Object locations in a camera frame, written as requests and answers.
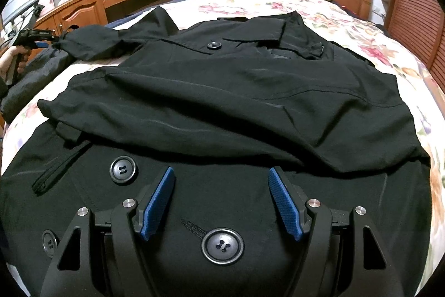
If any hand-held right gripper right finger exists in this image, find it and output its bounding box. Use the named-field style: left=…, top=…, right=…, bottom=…
left=268, top=166, right=406, bottom=297

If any floral blanket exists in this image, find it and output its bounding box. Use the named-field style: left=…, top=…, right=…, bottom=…
left=0, top=0, right=445, bottom=287

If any person's left hand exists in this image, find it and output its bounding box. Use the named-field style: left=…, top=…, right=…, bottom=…
left=0, top=46, right=27, bottom=84

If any black coat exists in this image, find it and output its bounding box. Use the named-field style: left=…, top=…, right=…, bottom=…
left=0, top=6, right=433, bottom=297

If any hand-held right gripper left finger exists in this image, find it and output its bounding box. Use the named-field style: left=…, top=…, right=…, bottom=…
left=39, top=166, right=175, bottom=297

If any wooden desk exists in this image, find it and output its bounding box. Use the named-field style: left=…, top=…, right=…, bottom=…
left=33, top=0, right=183, bottom=36

